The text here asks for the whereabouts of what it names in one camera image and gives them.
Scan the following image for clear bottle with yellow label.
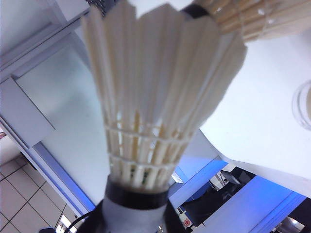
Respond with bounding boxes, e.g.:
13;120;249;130
291;81;311;130

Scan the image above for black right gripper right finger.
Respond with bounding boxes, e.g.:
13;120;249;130
162;203;183;233

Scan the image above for black computer keyboard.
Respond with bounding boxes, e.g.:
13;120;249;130
86;0;118;18

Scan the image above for white feather shuttlecock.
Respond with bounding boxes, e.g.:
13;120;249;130
181;0;311;42
81;0;249;233

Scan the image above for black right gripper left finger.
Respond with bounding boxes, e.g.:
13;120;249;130
77;200;108;233

